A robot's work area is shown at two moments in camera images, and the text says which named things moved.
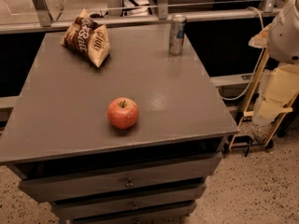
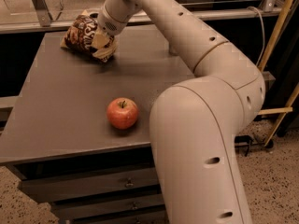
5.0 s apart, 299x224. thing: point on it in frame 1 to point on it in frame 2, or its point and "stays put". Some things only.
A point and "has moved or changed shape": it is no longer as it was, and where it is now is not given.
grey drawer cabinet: (135, 140) stays put
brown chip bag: (87, 38) has moved or changed shape
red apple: (122, 112) stays put
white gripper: (285, 36) to (107, 24)
